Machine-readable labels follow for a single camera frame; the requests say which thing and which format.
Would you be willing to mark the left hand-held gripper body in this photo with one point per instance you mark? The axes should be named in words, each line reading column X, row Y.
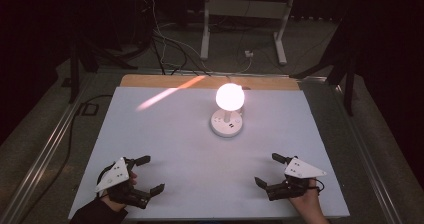
column 115, row 176

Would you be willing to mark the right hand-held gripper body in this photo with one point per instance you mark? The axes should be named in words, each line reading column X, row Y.
column 300, row 170

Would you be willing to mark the person's right hand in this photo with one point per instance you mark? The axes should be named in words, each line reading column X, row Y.
column 307, row 202

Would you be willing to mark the white table mat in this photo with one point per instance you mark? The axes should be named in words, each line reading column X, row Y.
column 200, row 157

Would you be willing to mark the white round socket base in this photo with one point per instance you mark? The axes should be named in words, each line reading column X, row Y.
column 226, row 124

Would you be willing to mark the glowing round light bulb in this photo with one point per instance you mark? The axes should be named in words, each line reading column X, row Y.
column 230, row 96

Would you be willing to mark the white plug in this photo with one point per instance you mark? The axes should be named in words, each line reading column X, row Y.
column 248, row 54

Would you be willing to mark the black tripod stand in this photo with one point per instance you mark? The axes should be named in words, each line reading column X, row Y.
column 83, row 57
column 340, row 64

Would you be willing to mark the white metal stand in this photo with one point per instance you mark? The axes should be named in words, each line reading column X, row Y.
column 245, row 9

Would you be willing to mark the aluminium floor rail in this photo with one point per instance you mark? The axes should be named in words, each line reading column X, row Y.
column 43, row 150
column 366, row 154

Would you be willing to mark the black rectangular floor bracket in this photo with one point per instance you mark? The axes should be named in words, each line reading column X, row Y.
column 89, row 109

